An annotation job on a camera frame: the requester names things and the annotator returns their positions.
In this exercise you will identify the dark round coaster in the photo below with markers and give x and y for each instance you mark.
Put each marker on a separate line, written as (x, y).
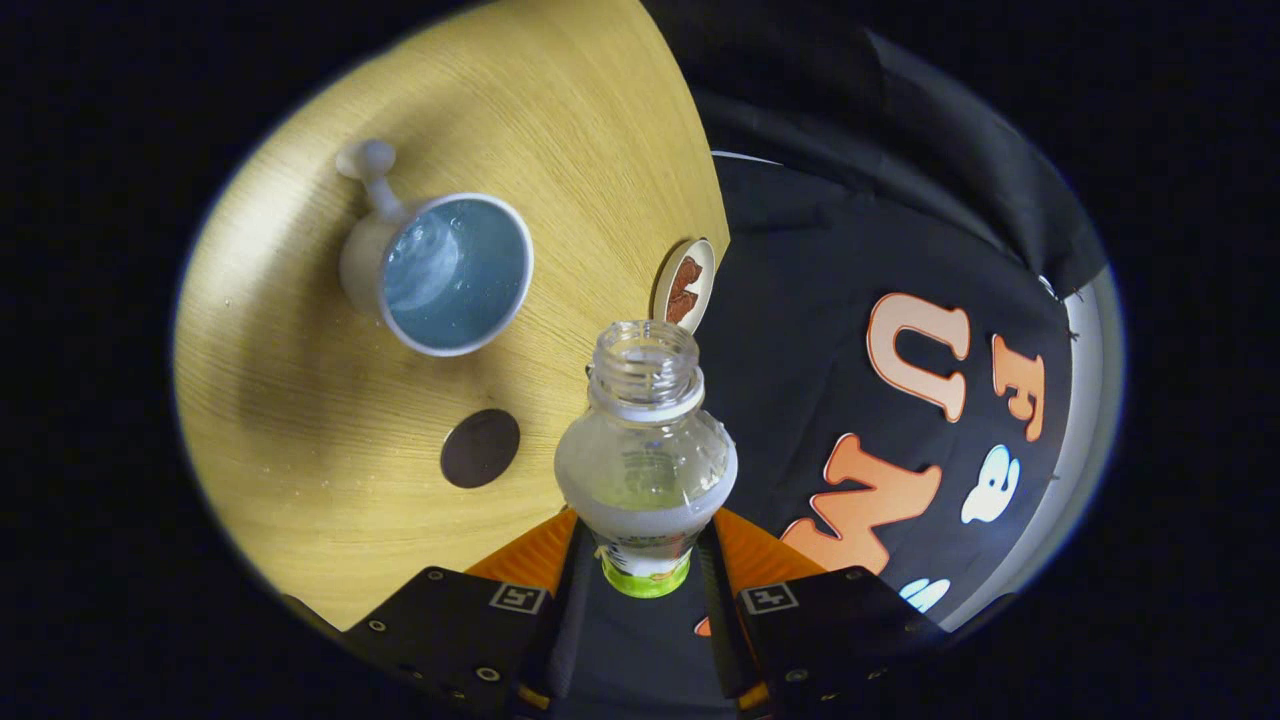
(480, 448)

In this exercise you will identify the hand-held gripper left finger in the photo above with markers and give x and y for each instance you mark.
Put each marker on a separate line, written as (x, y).
(560, 640)

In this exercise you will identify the brown food pieces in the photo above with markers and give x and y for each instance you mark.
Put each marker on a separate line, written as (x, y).
(685, 290)

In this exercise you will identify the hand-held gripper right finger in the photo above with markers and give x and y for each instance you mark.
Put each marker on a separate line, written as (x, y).
(725, 640)

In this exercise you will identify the white cup with blue inside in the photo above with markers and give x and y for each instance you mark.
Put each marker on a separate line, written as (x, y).
(460, 275)

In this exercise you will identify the wooden table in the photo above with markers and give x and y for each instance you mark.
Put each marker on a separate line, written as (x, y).
(300, 400)

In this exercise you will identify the clear plastic juice bottle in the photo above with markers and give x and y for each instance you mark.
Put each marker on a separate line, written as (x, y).
(645, 470)

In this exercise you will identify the small white round plate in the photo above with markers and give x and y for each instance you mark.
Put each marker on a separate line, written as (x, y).
(706, 295)

